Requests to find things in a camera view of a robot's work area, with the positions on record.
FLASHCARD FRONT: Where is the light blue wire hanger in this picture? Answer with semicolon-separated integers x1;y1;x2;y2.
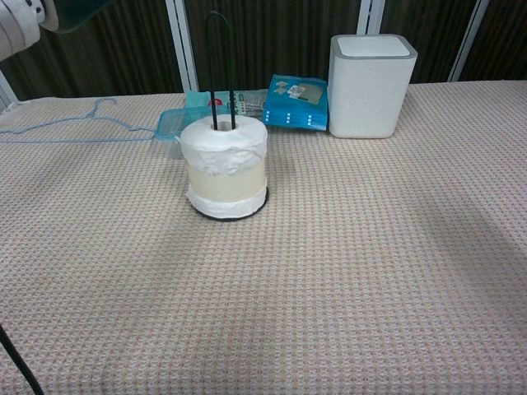
0;97;158;143

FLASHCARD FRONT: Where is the white paper towel roll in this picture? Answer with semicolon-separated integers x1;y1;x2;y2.
179;114;269;220

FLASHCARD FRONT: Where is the grey printed packet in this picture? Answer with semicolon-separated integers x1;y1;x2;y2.
227;90;268;121

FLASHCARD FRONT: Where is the white bin with grey rim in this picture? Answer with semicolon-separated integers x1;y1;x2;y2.
328;34;419;139

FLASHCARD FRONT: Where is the teal packet with red mark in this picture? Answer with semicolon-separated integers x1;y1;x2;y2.
184;91;230;110

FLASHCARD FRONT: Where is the black cable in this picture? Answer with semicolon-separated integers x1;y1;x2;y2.
0;323;45;395

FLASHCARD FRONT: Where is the blue product package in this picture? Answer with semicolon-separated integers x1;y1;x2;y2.
262;74;329;132

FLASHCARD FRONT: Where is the white metal frame post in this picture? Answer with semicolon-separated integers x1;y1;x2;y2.
165;0;200;93
447;0;494;82
0;68;19;109
356;0;385;37

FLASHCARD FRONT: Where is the beige woven tablecloth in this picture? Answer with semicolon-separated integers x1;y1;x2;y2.
0;80;527;395

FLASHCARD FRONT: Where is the black metal paper holder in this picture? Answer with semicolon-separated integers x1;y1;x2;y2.
193;11;271;224

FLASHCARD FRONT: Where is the clear blue-lidded plastic container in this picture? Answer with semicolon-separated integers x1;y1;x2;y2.
155;107;207;160

